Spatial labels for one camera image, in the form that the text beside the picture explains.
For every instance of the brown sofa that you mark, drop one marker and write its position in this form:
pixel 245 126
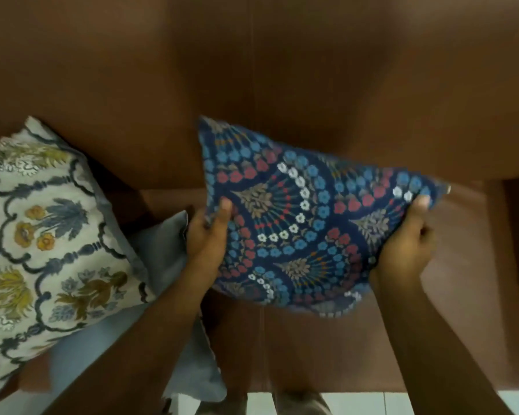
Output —
pixel 311 73

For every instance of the cream floral patterned cushion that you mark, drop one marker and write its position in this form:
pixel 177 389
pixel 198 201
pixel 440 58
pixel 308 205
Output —
pixel 47 237

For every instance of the person's left thumb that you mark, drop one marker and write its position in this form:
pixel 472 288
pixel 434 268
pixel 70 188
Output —
pixel 220 216

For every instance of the person's left hand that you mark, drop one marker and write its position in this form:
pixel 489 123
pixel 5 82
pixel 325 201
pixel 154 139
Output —
pixel 205 248

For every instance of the person's right hand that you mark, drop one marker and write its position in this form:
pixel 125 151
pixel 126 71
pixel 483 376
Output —
pixel 400 250

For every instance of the person's left forearm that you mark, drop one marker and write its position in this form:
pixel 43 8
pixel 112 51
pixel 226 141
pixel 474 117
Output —
pixel 134 345

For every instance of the person's right thumb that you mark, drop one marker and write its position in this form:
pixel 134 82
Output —
pixel 416 211

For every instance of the plain grey cushion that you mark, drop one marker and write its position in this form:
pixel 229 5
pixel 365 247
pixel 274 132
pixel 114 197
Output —
pixel 164 254

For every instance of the person's right forearm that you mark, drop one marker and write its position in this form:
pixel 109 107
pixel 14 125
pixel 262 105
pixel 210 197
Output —
pixel 432 345

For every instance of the blue floral patterned cushion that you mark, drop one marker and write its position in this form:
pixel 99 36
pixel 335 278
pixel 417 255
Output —
pixel 302 220

